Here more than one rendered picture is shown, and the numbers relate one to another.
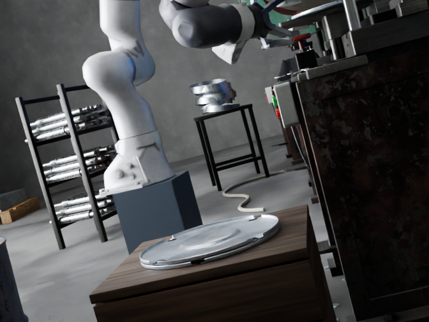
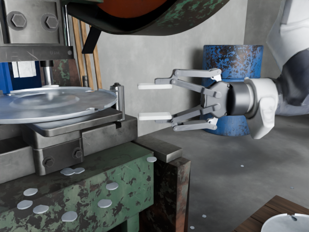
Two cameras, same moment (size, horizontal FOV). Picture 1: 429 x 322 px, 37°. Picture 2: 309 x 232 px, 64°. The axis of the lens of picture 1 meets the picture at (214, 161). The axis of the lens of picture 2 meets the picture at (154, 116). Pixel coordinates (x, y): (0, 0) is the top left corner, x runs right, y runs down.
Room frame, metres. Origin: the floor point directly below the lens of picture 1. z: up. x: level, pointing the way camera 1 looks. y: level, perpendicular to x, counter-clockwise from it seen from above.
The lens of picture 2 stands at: (1.99, 0.06, 0.90)
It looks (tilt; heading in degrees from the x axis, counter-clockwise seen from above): 16 degrees down; 220
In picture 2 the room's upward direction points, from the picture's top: straight up
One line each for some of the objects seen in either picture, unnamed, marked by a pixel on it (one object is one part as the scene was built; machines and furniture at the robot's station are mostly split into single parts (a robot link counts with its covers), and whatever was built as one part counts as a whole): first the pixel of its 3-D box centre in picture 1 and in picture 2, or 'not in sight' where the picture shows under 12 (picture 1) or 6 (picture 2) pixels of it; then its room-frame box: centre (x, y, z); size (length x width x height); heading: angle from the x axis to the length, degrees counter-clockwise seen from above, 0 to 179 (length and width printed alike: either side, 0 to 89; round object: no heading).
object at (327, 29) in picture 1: (328, 36); (60, 136); (1.75, -0.38, 0.72); 0.25 x 0.14 x 0.14; 84
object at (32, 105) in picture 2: (339, 6); (45, 100); (1.75, -0.43, 0.78); 0.29 x 0.29 x 0.01
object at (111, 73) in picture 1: (119, 94); not in sight; (1.83, 0.21, 0.71); 0.18 x 0.11 x 0.25; 148
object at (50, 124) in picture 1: (80, 162); not in sight; (4.00, 0.81, 0.47); 0.46 x 0.43 x 0.95; 64
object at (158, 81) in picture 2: not in sight; (167, 76); (1.57, -0.26, 0.83); 0.05 x 0.01 x 0.03; 136
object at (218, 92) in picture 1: (226, 130); not in sight; (4.83, -0.14, 0.40); 0.45 x 0.40 x 0.79; 6
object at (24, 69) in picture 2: not in sight; (23, 68); (1.74, -0.55, 0.84); 0.05 x 0.03 x 0.04; 174
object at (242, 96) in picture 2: (254, 21); (223, 99); (1.48, -0.17, 0.78); 0.09 x 0.07 x 0.08; 136
